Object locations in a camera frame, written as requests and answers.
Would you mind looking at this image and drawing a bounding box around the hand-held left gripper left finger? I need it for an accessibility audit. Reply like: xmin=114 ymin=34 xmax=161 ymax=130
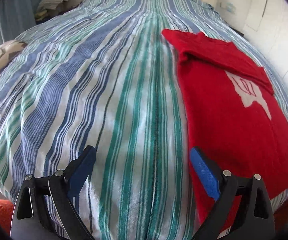
xmin=10 ymin=145 xmax=97 ymax=240

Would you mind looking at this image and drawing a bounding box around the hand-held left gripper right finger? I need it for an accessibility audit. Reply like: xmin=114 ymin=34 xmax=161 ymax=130
xmin=190 ymin=147 xmax=276 ymax=240

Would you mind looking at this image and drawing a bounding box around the red knit sweater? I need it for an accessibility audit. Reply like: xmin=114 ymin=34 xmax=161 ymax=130
xmin=162 ymin=29 xmax=288 ymax=232

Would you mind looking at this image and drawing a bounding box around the striped bed cover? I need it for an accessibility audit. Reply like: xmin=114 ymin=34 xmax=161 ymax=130
xmin=0 ymin=0 xmax=288 ymax=240

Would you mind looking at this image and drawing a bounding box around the white wardrobe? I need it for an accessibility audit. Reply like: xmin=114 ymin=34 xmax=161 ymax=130
xmin=244 ymin=0 xmax=288 ymax=80

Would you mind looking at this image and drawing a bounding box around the patterned cushion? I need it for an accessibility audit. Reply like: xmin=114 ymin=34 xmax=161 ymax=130
xmin=0 ymin=40 xmax=28 ymax=85

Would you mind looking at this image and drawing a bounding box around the pile of folded laundry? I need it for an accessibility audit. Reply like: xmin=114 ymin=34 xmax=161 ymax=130
xmin=35 ymin=0 xmax=74 ymax=22

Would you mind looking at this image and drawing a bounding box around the blue curtain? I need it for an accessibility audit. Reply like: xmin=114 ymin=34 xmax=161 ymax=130
xmin=0 ymin=0 xmax=57 ymax=43

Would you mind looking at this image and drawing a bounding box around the wall socket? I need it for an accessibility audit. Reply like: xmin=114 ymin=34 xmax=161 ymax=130
xmin=220 ymin=2 xmax=235 ymax=13

